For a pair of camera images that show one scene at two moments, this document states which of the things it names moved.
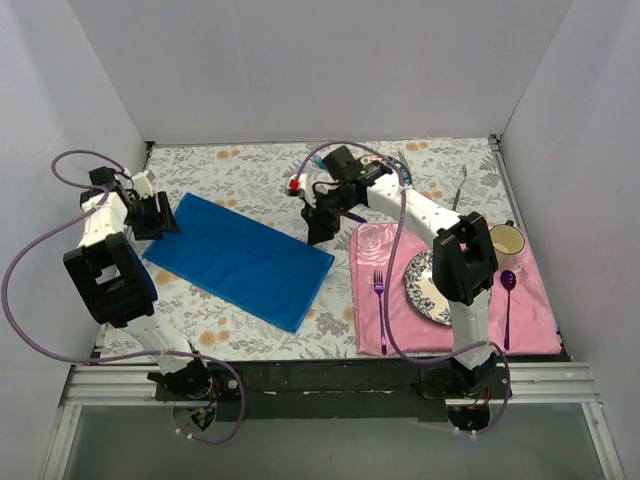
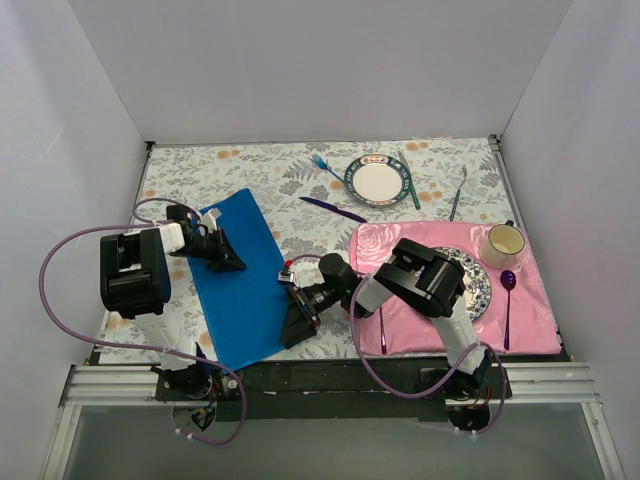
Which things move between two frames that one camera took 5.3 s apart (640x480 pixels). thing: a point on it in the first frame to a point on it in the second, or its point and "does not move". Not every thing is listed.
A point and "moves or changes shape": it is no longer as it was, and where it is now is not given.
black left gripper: [157, 213] to [219, 245]
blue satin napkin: [241, 262] moves or changes shape
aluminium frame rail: [131, 385] does not move
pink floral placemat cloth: [532, 328] does not move
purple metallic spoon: [508, 280] does not move
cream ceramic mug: [507, 241] does not move
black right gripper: [318, 215] to [303, 308]
